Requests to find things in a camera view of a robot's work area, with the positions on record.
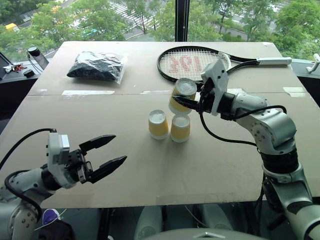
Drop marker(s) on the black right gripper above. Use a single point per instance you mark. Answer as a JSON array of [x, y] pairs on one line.
[[207, 96]]

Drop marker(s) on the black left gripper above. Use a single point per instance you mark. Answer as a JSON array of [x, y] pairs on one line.
[[78, 167]]

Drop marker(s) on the yellow white paper cup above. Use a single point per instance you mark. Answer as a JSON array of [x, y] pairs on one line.
[[158, 126], [180, 131], [181, 95]]

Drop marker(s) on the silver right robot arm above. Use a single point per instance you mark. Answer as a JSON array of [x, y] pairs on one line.
[[275, 130]]

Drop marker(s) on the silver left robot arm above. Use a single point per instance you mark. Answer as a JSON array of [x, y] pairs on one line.
[[27, 185]]

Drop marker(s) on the black white tennis racket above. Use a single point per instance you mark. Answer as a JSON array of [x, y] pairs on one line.
[[185, 62]]

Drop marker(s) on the grey rounded shape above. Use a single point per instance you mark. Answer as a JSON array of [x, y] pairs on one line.
[[147, 222], [216, 216]]

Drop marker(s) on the purple white shoe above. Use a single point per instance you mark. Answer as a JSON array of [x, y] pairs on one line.
[[50, 216]]

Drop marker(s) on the clear bag of black items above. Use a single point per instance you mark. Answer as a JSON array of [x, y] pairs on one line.
[[97, 66]]

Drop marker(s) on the small black round puck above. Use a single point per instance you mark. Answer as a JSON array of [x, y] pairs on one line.
[[28, 73]]

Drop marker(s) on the dark side table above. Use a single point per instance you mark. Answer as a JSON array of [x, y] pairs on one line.
[[15, 80]]

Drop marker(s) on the black bottle with round cap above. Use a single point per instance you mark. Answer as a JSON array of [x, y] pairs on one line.
[[37, 57]]

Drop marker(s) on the red and white small items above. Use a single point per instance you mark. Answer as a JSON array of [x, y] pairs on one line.
[[15, 67]]

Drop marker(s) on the grey rounded robot torso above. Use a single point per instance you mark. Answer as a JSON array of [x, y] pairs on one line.
[[207, 235]]

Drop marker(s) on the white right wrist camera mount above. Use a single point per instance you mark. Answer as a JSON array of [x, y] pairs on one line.
[[220, 77]]

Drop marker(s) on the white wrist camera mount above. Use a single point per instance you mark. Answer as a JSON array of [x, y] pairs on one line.
[[58, 160], [220, 77]]

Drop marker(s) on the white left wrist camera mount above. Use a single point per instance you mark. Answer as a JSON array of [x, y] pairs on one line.
[[58, 160]]

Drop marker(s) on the black window frame post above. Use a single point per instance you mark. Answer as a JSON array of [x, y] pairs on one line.
[[183, 20]]

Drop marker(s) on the white bracket device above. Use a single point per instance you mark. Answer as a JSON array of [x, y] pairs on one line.
[[314, 63]]

